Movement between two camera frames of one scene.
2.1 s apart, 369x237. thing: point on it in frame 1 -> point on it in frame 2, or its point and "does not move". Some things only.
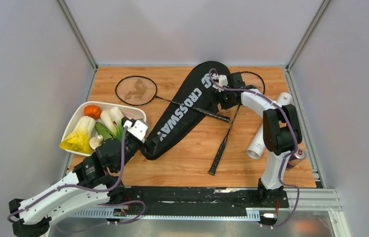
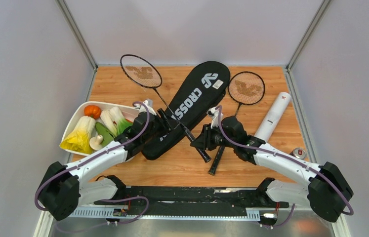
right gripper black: (225, 106) -> (204, 140)
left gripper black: (128, 133) -> (166, 126)
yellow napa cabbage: (78, 140) does not move
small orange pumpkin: (93, 111) does not move
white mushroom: (96, 141) does not move
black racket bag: (177, 121) does not move
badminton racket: (252, 79) does not move
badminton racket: (138, 91) -> (143, 73)
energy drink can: (299, 154) does not move
